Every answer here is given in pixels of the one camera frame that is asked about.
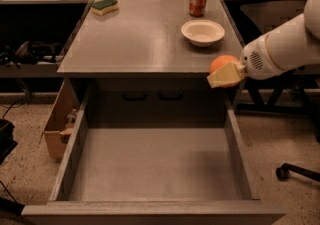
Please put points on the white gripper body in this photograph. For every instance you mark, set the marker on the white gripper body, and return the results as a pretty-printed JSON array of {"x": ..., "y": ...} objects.
[{"x": 255, "y": 59}]

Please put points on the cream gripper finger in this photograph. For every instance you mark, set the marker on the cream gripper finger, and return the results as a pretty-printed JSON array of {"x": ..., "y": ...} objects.
[{"x": 225, "y": 74}]

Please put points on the orange fruit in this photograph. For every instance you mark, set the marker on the orange fruit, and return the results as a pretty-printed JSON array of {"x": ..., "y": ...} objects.
[{"x": 225, "y": 58}]

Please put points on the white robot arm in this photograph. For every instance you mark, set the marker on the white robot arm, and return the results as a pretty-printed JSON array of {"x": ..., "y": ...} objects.
[{"x": 294, "y": 44}]

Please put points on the open grey top drawer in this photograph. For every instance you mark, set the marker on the open grey top drawer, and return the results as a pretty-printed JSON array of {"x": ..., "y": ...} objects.
[{"x": 154, "y": 176}]

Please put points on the white ceramic bowl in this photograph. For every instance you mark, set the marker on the white ceramic bowl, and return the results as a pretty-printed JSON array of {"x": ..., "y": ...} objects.
[{"x": 202, "y": 33}]

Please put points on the grey metal cabinet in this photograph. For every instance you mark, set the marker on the grey metal cabinet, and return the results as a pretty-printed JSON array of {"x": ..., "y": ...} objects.
[{"x": 140, "y": 47}]

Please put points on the green yellow sponge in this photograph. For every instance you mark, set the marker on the green yellow sponge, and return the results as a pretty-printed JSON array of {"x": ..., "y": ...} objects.
[{"x": 103, "y": 7}]

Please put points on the brown cardboard box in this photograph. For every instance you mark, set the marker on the brown cardboard box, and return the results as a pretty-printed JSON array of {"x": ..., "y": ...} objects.
[{"x": 60, "y": 121}]

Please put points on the black headphones on shelf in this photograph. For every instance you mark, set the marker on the black headphones on shelf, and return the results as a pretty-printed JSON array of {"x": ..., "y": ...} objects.
[{"x": 31, "y": 52}]

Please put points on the black device on floor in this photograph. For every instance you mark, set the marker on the black device on floor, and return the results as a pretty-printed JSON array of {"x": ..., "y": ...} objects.
[{"x": 7, "y": 143}]

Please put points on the right black drawer handle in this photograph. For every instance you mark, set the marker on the right black drawer handle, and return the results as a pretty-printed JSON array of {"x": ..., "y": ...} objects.
[{"x": 170, "y": 95}]

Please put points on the black drawer handle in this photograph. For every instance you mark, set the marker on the black drawer handle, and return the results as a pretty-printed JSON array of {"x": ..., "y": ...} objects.
[
  {"x": 134, "y": 95},
  {"x": 170, "y": 95}
]

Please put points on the left black drawer handle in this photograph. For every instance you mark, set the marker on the left black drawer handle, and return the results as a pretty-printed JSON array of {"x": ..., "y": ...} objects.
[{"x": 134, "y": 95}]

